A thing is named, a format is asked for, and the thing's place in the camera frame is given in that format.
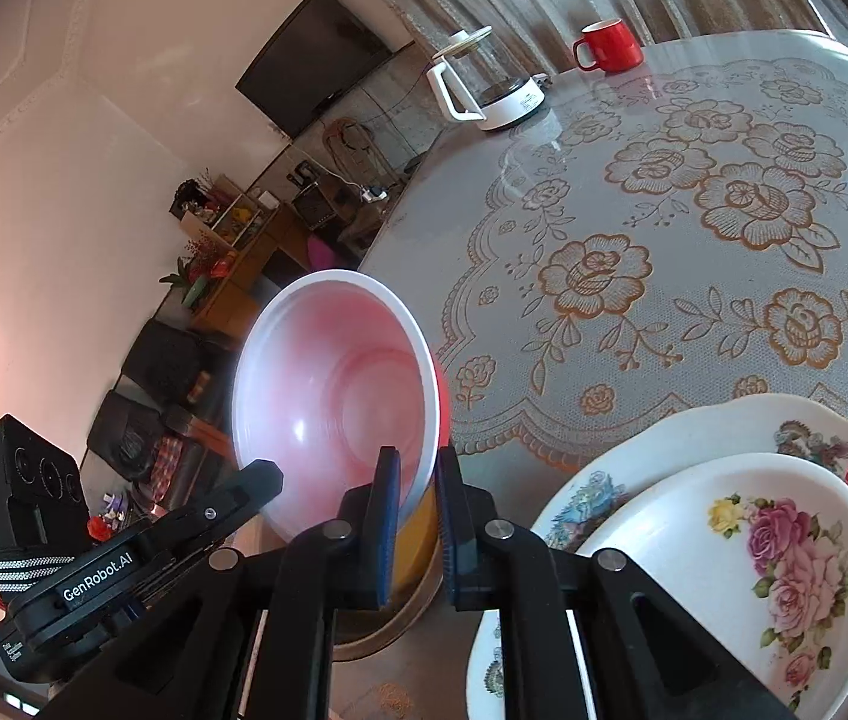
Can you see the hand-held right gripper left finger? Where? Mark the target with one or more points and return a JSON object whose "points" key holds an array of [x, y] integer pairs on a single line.
{"points": [[386, 517]]}

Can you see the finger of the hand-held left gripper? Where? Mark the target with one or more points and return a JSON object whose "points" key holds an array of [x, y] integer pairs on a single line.
{"points": [[244, 499]]}

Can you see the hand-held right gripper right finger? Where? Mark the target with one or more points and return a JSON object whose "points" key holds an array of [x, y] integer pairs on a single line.
{"points": [[448, 525]]}

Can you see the yellow plastic bowl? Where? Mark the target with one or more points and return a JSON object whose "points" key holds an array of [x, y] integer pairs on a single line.
{"points": [[416, 547]]}

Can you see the stainless steel bowl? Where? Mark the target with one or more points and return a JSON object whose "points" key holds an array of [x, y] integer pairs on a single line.
{"points": [[394, 619]]}

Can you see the red plastic bowl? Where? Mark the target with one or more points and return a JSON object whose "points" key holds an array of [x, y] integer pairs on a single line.
{"points": [[319, 390]]}

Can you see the white plate with pink roses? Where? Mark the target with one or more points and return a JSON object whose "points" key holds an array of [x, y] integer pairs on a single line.
{"points": [[664, 540]]}

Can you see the deep plate with blue flowers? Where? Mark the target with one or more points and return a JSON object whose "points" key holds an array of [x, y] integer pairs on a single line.
{"points": [[694, 435]]}

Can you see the plaid seat cushion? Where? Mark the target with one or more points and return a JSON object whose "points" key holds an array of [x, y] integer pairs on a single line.
{"points": [[165, 469], [200, 388]]}

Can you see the glass side table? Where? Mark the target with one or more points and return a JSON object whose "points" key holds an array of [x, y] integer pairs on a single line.
{"points": [[128, 514]]}

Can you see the black wooden-framed armchair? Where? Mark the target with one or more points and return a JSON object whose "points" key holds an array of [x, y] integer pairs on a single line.
{"points": [[165, 356], [120, 435]]}

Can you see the green potted plant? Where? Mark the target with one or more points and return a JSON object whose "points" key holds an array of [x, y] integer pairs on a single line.
{"points": [[188, 281]]}

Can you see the orange wooden desk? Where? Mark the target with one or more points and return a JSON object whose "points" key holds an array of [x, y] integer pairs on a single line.
{"points": [[259, 266]]}

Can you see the pink bag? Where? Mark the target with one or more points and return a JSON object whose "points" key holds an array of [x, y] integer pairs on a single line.
{"points": [[321, 251]]}

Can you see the wooden desktop shelf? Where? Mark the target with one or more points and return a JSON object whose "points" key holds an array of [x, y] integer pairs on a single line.
{"points": [[233, 214]]}

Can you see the low wooden bench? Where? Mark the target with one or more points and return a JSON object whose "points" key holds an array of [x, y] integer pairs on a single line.
{"points": [[360, 225]]}

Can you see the white power strip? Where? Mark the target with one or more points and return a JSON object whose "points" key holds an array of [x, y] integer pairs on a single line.
{"points": [[373, 195]]}

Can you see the wooden folding chair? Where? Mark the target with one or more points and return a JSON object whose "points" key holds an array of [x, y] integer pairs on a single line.
{"points": [[353, 150]]}

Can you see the white glass electric kettle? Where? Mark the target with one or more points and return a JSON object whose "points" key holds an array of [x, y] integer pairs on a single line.
{"points": [[506, 101]]}

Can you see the black flat television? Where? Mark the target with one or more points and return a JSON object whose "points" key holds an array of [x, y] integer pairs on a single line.
{"points": [[311, 67]]}

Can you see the red mug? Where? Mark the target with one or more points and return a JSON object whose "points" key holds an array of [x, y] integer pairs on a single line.
{"points": [[615, 49]]}

